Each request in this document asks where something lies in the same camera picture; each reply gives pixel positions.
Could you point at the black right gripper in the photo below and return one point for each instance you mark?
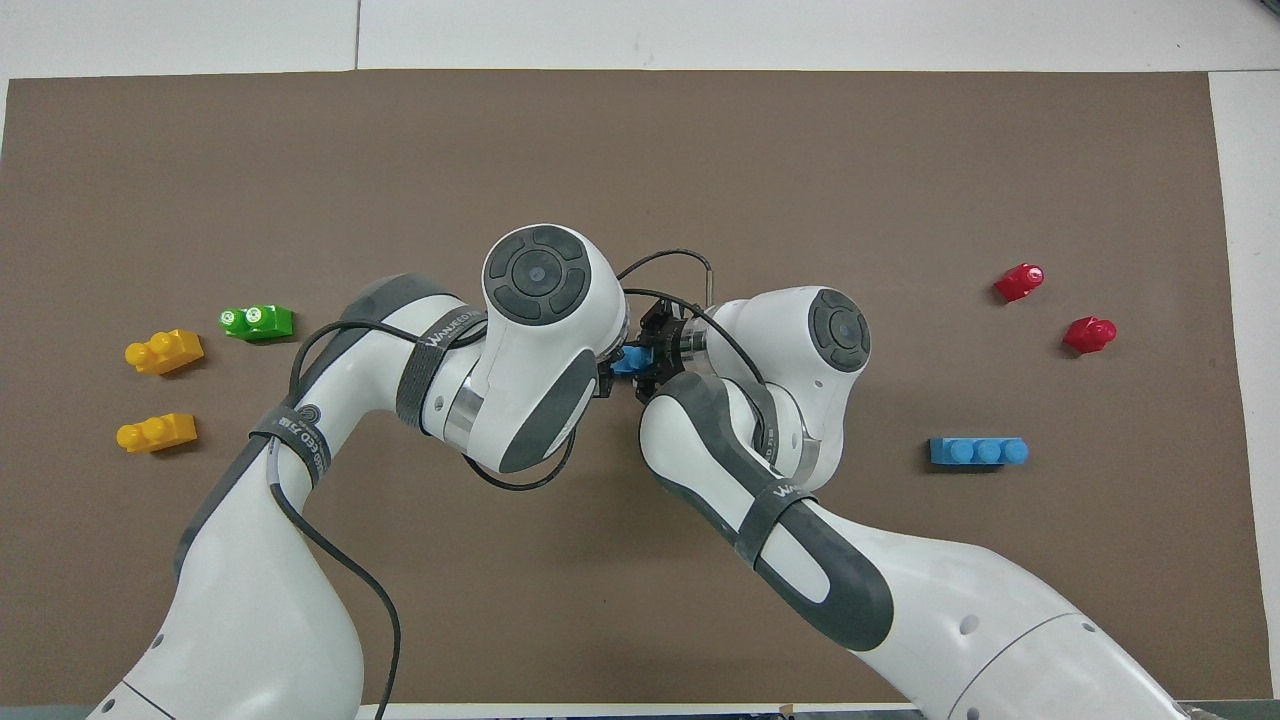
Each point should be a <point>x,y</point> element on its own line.
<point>674,345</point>

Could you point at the blue three-stud brick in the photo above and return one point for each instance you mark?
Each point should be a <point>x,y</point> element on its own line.
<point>631,360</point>
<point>978,451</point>

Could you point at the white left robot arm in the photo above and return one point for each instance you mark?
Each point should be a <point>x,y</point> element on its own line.
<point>300,600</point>

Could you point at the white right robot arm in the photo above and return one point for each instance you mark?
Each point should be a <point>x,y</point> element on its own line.
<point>950,600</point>

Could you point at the brown paper table mat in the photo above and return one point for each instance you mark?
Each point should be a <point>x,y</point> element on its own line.
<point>640,150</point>

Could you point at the green brick with white studs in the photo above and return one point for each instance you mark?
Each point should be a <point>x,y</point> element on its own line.
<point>257,322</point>

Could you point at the red single-stud brick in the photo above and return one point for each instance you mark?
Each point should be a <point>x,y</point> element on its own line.
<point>1019,282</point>
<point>1089,334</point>

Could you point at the yellow two-stud brick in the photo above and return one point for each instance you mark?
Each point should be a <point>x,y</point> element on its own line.
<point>156,433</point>
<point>164,351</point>

